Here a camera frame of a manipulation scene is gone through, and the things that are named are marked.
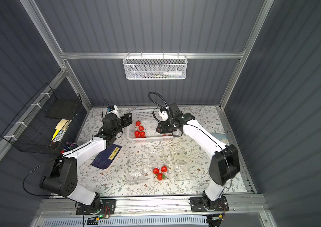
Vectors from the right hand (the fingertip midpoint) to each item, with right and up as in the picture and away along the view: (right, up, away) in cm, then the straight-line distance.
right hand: (160, 127), depth 83 cm
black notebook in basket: (-57, +11, -2) cm, 58 cm away
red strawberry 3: (+2, -25, +2) cm, 25 cm away
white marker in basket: (+8, +35, +9) cm, 37 cm away
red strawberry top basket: (-18, +2, +23) cm, 29 cm away
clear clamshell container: (-15, -30, +2) cm, 33 cm away
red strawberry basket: (-15, -1, +20) cm, 25 cm away
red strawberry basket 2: (-17, -5, +18) cm, 26 cm away
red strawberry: (0, -28, -2) cm, 28 cm away
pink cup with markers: (-53, -11, -1) cm, 54 cm away
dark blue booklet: (-35, -21, +6) cm, 41 cm away
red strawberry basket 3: (-13, -6, +17) cm, 22 cm away
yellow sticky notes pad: (-53, +1, -10) cm, 54 cm away
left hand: (-19, +7, +4) cm, 21 cm away
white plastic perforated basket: (-11, +6, +25) cm, 29 cm away
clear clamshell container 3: (+12, -26, +4) cm, 29 cm away
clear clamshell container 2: (-3, -21, +8) cm, 23 cm away
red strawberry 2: (-3, -26, +1) cm, 26 cm away
